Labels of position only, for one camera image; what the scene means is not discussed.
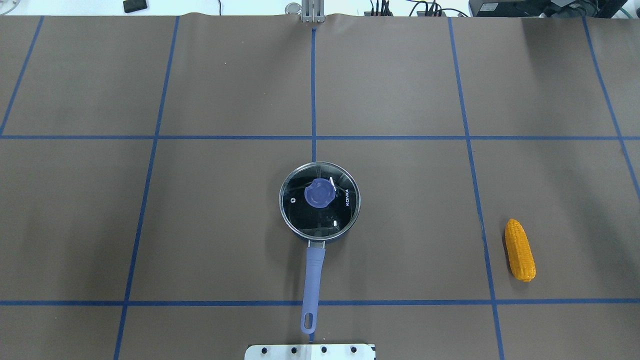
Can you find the silver mounting plate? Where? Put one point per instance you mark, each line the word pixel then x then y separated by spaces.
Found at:
pixel 336 351

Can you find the yellow corn cob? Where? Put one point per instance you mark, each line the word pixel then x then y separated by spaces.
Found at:
pixel 521 261

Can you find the black monitor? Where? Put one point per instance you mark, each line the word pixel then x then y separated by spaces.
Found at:
pixel 604 9

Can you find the black power strip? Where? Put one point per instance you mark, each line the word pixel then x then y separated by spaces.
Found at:
pixel 415 13

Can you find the brown table mat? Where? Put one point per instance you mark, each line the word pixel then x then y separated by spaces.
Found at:
pixel 142 159

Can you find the small black device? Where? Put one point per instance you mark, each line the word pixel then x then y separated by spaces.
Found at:
pixel 130 6

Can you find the glass lid with blue knob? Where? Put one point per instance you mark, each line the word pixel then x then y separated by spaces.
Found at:
pixel 320 201

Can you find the aluminium frame post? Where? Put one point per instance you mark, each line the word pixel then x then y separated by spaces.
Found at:
pixel 312 11

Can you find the dark blue saucepan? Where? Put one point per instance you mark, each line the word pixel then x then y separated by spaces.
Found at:
pixel 315 256

